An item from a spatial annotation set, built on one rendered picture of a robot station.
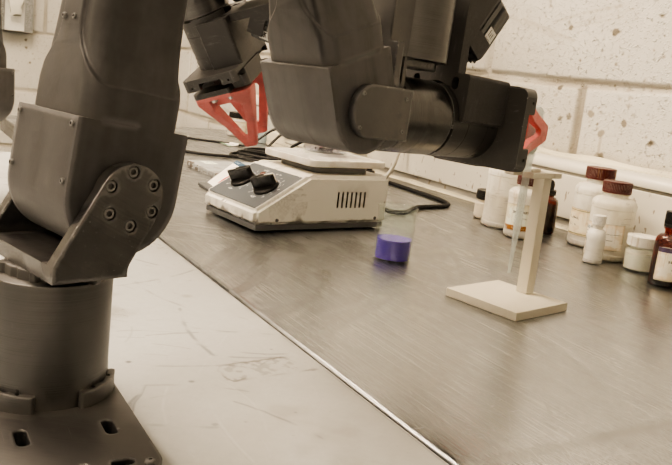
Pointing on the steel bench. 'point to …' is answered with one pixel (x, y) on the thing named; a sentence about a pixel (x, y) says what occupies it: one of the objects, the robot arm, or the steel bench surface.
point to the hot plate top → (324, 159)
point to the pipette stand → (491, 292)
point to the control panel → (253, 188)
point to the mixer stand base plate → (209, 166)
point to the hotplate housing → (310, 200)
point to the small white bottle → (595, 241)
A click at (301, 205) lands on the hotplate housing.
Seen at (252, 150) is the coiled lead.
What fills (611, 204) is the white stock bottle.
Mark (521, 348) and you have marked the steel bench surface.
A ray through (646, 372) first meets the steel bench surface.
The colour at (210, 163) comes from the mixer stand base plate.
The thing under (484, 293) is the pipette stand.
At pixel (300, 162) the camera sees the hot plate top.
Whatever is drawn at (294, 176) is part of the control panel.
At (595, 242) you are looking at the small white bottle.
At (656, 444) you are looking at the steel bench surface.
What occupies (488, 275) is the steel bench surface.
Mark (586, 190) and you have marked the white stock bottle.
